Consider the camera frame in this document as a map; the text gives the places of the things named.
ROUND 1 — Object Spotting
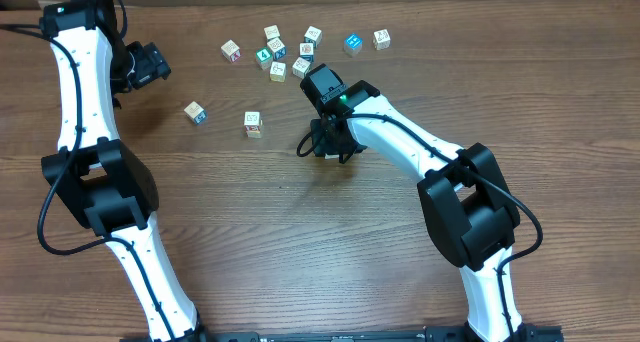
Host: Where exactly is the blue sided wooden block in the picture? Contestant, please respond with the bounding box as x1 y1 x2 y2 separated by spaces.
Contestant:
184 101 207 125

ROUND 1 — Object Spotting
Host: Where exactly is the red E wooden block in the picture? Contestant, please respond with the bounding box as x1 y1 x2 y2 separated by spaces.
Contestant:
244 111 262 132

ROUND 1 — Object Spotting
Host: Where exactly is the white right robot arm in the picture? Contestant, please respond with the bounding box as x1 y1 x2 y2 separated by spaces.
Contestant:
300 64 525 341

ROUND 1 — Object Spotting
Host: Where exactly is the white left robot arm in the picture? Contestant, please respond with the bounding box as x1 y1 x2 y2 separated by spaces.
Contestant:
39 0 207 341

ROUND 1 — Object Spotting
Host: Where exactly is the red X wooden block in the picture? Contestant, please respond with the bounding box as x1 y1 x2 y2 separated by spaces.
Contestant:
221 40 241 63

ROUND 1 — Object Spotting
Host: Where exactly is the blue framed wooden block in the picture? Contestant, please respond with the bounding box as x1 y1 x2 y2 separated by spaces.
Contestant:
299 42 315 63

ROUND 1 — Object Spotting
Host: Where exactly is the blue top wooden block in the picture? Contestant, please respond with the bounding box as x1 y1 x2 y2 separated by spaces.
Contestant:
344 33 363 57

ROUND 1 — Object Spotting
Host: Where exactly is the teal edged wooden block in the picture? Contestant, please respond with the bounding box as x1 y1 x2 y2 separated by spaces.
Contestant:
304 26 323 48

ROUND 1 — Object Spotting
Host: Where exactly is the green 4 wooden block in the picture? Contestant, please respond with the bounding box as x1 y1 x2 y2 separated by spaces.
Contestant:
255 47 273 70

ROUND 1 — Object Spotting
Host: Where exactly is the blue X wooden block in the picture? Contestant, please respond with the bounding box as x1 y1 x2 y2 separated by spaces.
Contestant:
267 38 287 61

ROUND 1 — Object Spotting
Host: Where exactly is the letter K wooden block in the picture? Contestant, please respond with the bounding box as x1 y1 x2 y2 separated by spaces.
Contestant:
373 29 391 50

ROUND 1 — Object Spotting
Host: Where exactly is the plain top wooden block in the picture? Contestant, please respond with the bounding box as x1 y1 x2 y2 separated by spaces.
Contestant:
264 25 280 42

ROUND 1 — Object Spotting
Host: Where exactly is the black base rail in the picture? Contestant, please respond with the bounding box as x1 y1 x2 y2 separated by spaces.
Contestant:
119 324 565 342

